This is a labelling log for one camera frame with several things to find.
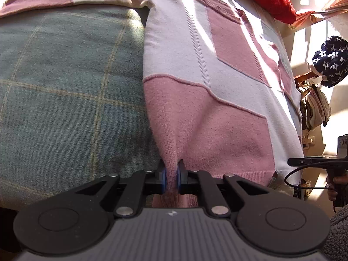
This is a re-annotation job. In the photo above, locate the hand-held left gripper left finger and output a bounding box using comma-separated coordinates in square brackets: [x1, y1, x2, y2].
[75, 160, 167, 218]

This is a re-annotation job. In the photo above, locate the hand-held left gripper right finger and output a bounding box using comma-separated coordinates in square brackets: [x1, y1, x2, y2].
[176, 160, 268, 218]

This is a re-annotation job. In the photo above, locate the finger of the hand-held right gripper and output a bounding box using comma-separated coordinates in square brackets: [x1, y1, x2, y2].
[287, 157, 307, 167]

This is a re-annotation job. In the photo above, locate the pink and white sweater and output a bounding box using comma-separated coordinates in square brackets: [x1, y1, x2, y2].
[0, 0, 303, 210]

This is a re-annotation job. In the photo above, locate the stack of folded clothes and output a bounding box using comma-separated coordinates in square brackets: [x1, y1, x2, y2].
[298, 84, 332, 131]

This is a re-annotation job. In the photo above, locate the person's right hand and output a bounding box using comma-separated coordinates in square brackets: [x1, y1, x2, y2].
[326, 170, 348, 201]

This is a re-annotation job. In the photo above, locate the grey fleece jacket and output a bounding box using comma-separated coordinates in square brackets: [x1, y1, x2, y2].
[322, 209, 348, 261]

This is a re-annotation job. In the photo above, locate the wooden chair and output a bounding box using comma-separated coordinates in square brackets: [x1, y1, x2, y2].
[294, 71, 325, 87]

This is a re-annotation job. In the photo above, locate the navy star-print garment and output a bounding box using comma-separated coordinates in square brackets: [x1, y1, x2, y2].
[312, 36, 348, 88]

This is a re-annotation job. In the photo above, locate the green plaid bed blanket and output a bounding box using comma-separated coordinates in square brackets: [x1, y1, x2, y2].
[0, 0, 302, 212]

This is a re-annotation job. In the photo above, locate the orange curtain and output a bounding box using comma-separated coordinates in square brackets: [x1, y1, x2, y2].
[287, 0, 348, 32]

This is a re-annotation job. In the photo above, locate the black cable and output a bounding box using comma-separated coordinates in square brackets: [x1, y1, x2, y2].
[284, 165, 331, 193]

